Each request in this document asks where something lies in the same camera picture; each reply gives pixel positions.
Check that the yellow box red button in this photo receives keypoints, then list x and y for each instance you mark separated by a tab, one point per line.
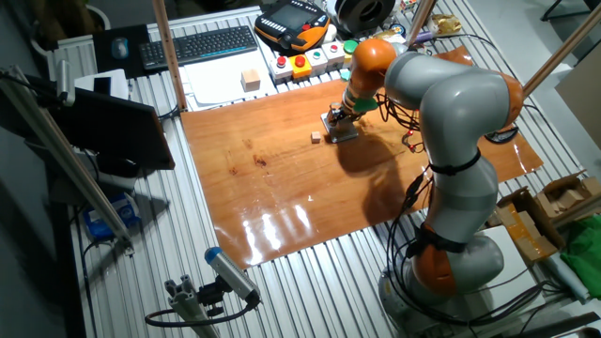
300	68

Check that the silver pocket scale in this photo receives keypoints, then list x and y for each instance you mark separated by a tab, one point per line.
342	138

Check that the aluminium profile camera mount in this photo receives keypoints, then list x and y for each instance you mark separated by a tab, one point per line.
188	305

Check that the large wooden cube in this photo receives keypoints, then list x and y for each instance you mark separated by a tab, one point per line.
251	81

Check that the white box device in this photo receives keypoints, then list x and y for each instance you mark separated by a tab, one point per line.
117	82

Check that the silver webcam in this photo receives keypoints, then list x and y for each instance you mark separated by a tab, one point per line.
63	82

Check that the yellow foil packet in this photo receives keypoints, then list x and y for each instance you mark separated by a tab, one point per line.
385	35

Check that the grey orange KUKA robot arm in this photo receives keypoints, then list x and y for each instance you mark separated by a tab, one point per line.
455	103

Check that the green cloth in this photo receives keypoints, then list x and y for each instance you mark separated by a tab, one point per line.
584	263

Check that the silver depth camera blue end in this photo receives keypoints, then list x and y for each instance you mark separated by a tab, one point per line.
232	274

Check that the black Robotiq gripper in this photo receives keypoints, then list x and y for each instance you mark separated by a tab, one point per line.
346	113

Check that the colourful puzzle cube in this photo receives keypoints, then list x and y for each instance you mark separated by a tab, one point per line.
408	4

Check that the white box small red button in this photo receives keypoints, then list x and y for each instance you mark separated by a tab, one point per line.
334	54

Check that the white paper roll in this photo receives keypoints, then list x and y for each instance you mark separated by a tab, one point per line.
565	277

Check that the cardboard box yellow tape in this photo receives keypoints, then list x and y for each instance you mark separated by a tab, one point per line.
530	239

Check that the purple marker pen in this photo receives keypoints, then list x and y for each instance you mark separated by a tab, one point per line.
425	36

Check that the white flat panel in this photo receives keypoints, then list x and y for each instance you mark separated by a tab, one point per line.
516	263

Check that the teal wrist bracket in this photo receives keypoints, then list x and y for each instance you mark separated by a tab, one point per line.
345	75

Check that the black orange teach pendant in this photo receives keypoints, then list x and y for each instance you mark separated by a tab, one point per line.
291	23

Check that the white round bin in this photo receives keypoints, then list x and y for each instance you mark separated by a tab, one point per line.
106	18

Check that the long aluminium strut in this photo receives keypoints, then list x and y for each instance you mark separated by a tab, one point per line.
70	162

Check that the black mouse pad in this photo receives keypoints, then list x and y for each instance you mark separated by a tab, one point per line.
103	63

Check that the white box green button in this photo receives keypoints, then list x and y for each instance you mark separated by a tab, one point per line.
317	61

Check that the white box large red button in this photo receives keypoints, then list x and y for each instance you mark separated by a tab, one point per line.
281	70

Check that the glossy wooden board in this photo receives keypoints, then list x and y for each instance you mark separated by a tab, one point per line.
282	188

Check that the frame post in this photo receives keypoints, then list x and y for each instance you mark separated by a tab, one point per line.
170	56
420	19
563	49

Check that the white paper sheet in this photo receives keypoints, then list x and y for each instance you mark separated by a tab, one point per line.
216	82

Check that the grey computer mouse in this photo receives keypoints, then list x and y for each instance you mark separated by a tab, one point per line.
120	48

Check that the black filament spool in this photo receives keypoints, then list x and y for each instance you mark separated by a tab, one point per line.
366	11

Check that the black flat monitor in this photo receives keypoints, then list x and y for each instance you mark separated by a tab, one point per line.
117	127

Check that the green wrist flange plate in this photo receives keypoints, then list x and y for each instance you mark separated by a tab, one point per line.
366	104

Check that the small wooden cube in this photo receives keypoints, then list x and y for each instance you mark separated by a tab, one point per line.
316	137

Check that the golden snack bag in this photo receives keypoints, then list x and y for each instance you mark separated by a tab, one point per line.
445	23

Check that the black computer keyboard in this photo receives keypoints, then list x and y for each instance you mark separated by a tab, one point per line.
199	47

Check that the blue white packet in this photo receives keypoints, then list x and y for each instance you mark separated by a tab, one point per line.
110	218

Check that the open cardboard box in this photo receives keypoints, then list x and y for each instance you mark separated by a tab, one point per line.
568	197

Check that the beige cardboard panel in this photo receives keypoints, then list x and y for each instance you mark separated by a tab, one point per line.
584	103

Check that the yellow box green button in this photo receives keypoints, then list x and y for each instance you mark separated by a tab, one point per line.
349	47

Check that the white rounded plastic object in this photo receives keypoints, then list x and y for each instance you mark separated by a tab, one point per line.
331	34

